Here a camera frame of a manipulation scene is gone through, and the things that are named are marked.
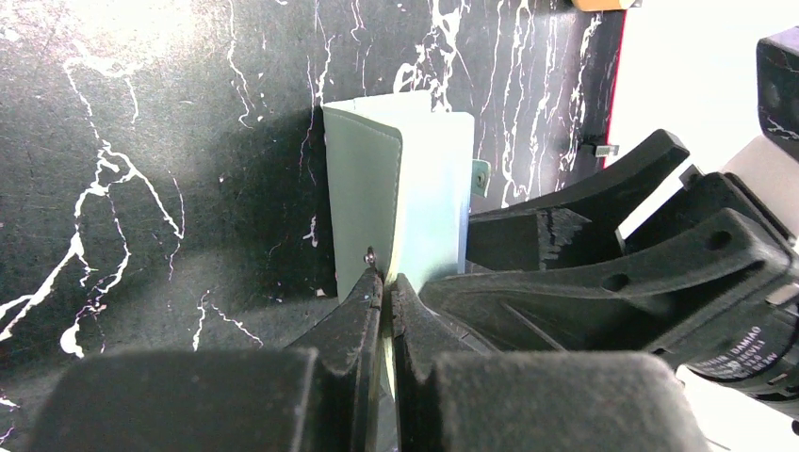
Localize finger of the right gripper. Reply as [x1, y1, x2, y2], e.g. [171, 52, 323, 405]
[465, 129, 690, 271]

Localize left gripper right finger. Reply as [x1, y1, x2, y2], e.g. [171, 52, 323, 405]
[390, 274, 490, 451]

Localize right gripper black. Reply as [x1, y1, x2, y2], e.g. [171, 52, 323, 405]
[421, 136, 798, 417]

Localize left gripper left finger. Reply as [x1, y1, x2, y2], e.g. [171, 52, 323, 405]
[284, 268, 383, 451]

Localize green card holder wallet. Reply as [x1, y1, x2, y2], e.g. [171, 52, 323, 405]
[321, 90, 476, 297]

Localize tan oval tray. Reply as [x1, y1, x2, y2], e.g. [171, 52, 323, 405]
[571, 0, 636, 12]

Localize white board pink frame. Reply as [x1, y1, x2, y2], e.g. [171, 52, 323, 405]
[609, 1, 798, 451]

